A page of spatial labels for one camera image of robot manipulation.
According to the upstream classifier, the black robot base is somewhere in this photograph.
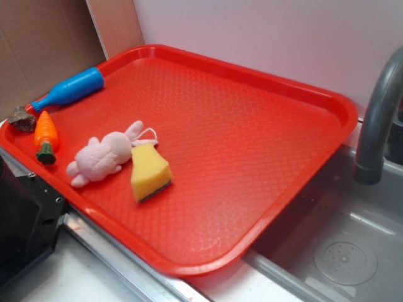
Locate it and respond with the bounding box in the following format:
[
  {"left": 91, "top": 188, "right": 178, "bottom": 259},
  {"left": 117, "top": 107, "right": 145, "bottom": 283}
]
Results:
[{"left": 1, "top": 159, "right": 67, "bottom": 292}]

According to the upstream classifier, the orange toy carrot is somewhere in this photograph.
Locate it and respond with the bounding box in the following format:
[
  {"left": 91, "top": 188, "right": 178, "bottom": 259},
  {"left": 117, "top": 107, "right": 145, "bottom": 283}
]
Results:
[{"left": 34, "top": 111, "right": 59, "bottom": 165}]

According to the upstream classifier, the red plastic tray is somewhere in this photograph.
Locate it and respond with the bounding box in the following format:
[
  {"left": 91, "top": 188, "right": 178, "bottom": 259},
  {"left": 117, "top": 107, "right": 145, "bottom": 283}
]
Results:
[{"left": 1, "top": 45, "right": 358, "bottom": 277}]

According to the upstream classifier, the yellow sponge with grey pad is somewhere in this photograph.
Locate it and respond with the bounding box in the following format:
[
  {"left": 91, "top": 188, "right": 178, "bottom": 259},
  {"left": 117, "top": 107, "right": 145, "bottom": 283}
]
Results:
[{"left": 130, "top": 143, "right": 173, "bottom": 202}]

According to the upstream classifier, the pink plush bunny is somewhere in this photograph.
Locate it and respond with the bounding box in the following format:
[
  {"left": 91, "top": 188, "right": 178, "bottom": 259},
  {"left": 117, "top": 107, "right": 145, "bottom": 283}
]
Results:
[{"left": 66, "top": 121, "right": 158, "bottom": 188}]

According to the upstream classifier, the blue plastic toy bottle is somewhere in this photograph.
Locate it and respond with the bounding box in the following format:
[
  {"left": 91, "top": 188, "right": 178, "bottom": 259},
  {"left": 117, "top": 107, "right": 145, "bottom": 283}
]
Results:
[{"left": 31, "top": 67, "right": 105, "bottom": 113}]

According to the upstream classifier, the grey plastic sink basin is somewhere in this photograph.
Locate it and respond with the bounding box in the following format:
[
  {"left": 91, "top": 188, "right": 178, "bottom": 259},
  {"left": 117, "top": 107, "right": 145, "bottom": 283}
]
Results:
[{"left": 244, "top": 147, "right": 402, "bottom": 301}]

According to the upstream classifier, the small grey brown rock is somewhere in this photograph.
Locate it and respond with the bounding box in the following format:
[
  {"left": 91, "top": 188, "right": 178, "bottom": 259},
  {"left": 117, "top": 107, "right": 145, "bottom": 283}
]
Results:
[{"left": 8, "top": 106, "right": 37, "bottom": 132}]

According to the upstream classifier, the brown cardboard panel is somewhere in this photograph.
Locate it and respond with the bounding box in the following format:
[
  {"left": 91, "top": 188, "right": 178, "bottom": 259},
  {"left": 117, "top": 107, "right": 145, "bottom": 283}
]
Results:
[{"left": 1, "top": 1, "right": 144, "bottom": 120}]

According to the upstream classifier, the grey toy faucet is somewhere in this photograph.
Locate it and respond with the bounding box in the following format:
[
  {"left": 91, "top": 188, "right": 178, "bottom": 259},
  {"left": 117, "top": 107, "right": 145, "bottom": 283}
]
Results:
[{"left": 353, "top": 47, "right": 402, "bottom": 185}]

